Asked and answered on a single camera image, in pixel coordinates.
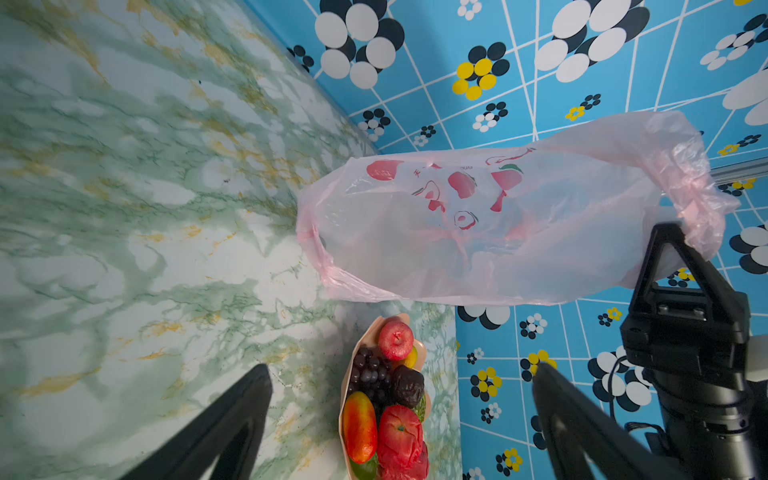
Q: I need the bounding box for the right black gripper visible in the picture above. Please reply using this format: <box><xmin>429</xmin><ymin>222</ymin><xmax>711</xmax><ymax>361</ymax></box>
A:
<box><xmin>621</xmin><ymin>223</ymin><xmax>752</xmax><ymax>414</ymax></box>

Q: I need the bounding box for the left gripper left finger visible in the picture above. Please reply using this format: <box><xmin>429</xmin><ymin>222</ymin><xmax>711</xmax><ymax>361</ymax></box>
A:
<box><xmin>124</xmin><ymin>364</ymin><xmax>273</xmax><ymax>479</ymax></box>

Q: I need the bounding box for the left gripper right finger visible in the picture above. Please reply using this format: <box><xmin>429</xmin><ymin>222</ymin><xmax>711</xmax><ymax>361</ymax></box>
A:
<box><xmin>532</xmin><ymin>364</ymin><xmax>685</xmax><ymax>479</ymax></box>

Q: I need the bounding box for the pink plastic bag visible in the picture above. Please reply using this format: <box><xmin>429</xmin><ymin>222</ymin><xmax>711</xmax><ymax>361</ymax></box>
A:
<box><xmin>296</xmin><ymin>111</ymin><xmax>739</xmax><ymax>306</ymax></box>

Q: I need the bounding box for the red strawberry fruit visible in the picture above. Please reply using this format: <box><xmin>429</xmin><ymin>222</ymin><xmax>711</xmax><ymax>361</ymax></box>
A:
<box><xmin>377</xmin><ymin>405</ymin><xmax>424</xmax><ymax>471</ymax></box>

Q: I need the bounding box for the dark brown fruit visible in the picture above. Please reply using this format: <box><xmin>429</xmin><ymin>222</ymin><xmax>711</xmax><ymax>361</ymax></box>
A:
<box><xmin>390</xmin><ymin>365</ymin><xmax>425</xmax><ymax>408</ymax></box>

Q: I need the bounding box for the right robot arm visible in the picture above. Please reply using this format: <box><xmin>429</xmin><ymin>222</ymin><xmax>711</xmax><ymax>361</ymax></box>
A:
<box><xmin>621</xmin><ymin>223</ymin><xmax>767</xmax><ymax>479</ymax></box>

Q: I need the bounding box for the red orange mango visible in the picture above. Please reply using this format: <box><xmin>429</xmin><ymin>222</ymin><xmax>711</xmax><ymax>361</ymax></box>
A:
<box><xmin>341</xmin><ymin>391</ymin><xmax>378</xmax><ymax>465</ymax></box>

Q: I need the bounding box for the green lime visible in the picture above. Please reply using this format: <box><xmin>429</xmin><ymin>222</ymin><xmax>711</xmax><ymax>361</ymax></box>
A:
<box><xmin>350</xmin><ymin>454</ymin><xmax>379</xmax><ymax>480</ymax></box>

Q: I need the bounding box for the dark grape bunch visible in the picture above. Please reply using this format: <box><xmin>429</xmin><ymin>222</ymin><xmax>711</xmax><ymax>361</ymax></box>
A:
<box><xmin>347</xmin><ymin>346</ymin><xmax>392</xmax><ymax>407</ymax></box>

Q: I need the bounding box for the yellow mango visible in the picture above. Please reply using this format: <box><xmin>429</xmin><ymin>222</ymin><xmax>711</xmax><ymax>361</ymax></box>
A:
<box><xmin>402</xmin><ymin>347</ymin><xmax>419</xmax><ymax>369</ymax></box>

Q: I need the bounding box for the red peach top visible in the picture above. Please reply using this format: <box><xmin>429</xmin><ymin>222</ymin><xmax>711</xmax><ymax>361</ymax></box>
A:
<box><xmin>378</xmin><ymin>318</ymin><xmax>414</xmax><ymax>361</ymax></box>

